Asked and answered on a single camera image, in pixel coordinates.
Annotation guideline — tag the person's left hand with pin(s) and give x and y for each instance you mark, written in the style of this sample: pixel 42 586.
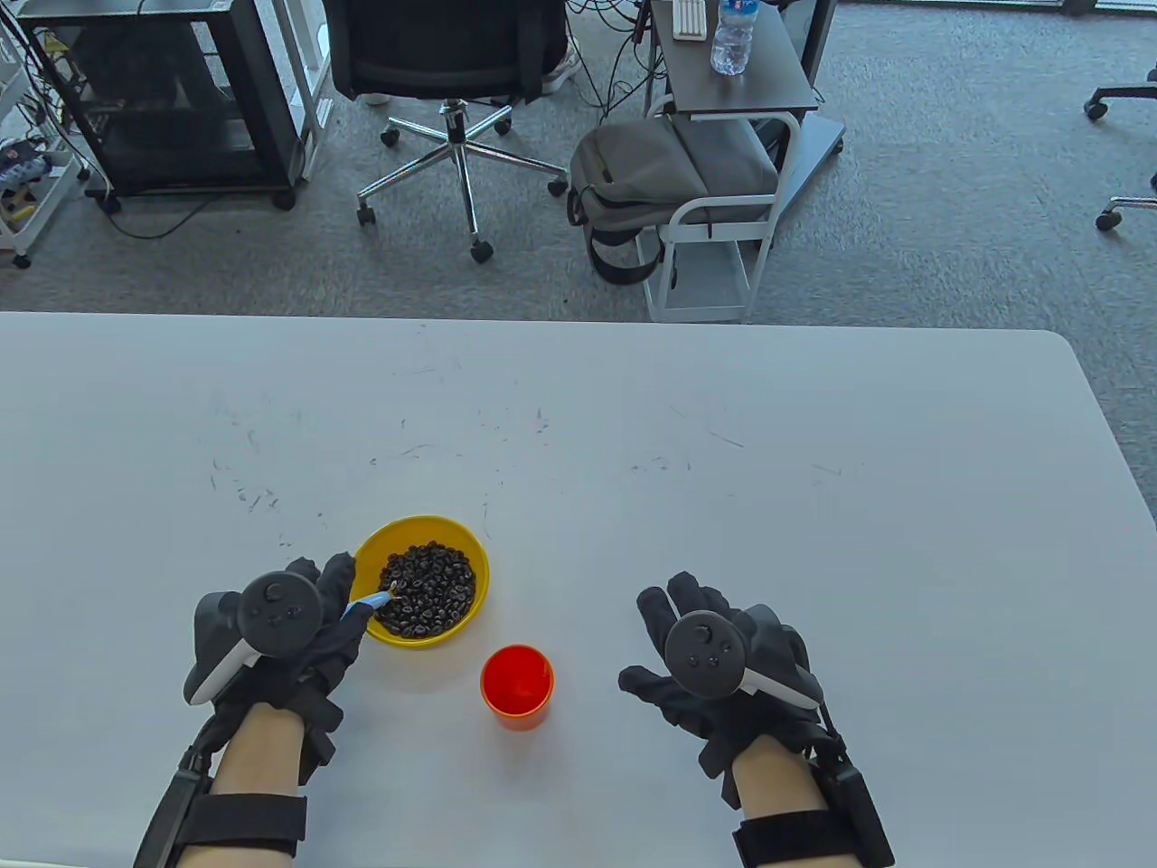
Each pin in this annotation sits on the person's left hand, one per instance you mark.
pixel 325 651

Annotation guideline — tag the person's right hand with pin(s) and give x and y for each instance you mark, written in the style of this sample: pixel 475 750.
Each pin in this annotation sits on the person's right hand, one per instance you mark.
pixel 782 642

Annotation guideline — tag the blue baby spoon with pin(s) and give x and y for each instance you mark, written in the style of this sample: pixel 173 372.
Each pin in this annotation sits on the blue baby spoon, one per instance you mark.
pixel 371 602

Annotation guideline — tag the pile of coffee beans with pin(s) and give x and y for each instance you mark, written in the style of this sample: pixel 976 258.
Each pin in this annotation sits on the pile of coffee beans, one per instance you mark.
pixel 429 588

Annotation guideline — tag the orange cup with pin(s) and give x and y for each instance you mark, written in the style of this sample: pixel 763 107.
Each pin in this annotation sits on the orange cup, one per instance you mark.
pixel 517 683

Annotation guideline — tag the person's right forearm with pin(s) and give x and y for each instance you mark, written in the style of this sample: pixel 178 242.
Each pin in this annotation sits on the person's right forearm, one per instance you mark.
pixel 777 773

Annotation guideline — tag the black forearm tracker box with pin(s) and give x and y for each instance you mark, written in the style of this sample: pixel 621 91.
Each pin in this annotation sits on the black forearm tracker box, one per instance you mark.
pixel 167 814
pixel 859 814

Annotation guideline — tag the person's left forearm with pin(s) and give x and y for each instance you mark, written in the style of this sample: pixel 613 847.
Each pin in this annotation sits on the person's left forearm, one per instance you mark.
pixel 258 750

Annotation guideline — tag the black handheld controller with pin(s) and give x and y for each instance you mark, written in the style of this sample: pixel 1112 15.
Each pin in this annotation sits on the black handheld controller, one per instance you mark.
pixel 705 655
pixel 276 615

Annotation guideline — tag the yellow bowl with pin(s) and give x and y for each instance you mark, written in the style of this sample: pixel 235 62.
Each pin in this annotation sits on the yellow bowl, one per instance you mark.
pixel 425 532

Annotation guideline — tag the grey backpack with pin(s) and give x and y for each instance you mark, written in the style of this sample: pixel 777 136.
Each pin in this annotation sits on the grey backpack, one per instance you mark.
pixel 633 172

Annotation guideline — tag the white rack cart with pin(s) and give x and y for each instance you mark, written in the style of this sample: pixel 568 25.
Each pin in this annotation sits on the white rack cart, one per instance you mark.
pixel 36 231

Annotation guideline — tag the black mesh office chair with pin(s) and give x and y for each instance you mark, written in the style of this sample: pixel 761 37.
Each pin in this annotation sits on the black mesh office chair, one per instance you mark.
pixel 1125 206
pixel 1121 92

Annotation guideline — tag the white side table dark top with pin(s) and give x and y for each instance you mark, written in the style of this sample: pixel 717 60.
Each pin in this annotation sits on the white side table dark top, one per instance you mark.
pixel 759 86

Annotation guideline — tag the black wheeled cabinet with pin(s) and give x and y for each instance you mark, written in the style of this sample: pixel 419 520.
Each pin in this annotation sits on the black wheeled cabinet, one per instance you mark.
pixel 262 90

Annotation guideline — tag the dark blue pouch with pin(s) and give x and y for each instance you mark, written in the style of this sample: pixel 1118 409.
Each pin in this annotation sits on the dark blue pouch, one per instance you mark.
pixel 23 163

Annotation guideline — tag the clear water bottle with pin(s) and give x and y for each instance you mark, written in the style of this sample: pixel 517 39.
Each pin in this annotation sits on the clear water bottle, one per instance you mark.
pixel 732 45

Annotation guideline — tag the white keyboard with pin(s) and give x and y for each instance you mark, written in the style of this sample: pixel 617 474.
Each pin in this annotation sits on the white keyboard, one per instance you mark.
pixel 689 18

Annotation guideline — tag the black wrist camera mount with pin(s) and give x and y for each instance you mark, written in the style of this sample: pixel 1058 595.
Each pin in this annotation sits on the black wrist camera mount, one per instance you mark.
pixel 723 768
pixel 318 741

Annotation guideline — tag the white metal frame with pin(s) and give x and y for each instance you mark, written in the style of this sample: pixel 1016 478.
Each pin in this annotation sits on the white metal frame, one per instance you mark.
pixel 312 117

